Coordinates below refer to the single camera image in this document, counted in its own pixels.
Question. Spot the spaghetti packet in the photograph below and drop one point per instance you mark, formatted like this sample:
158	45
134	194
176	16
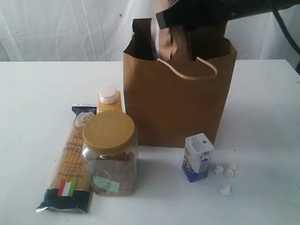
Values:
70	189

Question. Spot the small milk carton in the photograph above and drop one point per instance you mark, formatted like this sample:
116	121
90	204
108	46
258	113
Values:
197	154

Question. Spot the brown paper bag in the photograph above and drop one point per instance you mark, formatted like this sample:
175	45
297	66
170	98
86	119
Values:
171	101

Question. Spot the brown paper coffee pouch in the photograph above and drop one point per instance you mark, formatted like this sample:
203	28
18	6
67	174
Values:
169	43

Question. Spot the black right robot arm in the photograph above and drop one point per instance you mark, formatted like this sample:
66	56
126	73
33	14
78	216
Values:
245	8

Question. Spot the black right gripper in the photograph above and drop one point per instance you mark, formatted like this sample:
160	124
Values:
192	14

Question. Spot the yellow grain bottle white cap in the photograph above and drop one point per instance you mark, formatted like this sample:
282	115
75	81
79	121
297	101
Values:
109	99

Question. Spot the clear nut jar yellow lid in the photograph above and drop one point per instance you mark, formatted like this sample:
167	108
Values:
110	151

